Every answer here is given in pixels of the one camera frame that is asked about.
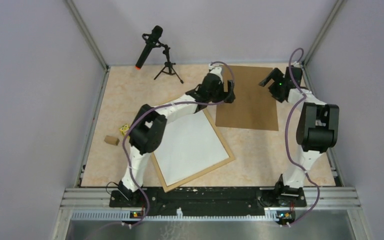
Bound brown backing board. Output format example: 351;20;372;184
215;65;279;131

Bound sunflower photo print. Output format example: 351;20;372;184
150;111;231;187

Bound light wooden picture frame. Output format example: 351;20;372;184
145;96;237;194

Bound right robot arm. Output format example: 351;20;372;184
259;66;340;206

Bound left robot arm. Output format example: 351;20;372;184
118;72;236;207

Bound black mini tripod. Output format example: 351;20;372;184
142;33;184;84

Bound black microphone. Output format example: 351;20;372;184
135;25;163;70

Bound yellow toy block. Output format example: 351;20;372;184
118;123;130;136

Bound small wooden block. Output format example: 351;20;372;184
104;135;120;146

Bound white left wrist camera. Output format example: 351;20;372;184
208;64;223;78

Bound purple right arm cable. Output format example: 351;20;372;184
278;47;321;227

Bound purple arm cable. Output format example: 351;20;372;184
121;60;237;229
278;47;321;227

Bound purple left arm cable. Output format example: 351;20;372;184
121;60;237;229

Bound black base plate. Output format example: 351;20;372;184
109;186;307;217

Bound aluminium rail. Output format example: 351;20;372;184
60;187;361;223

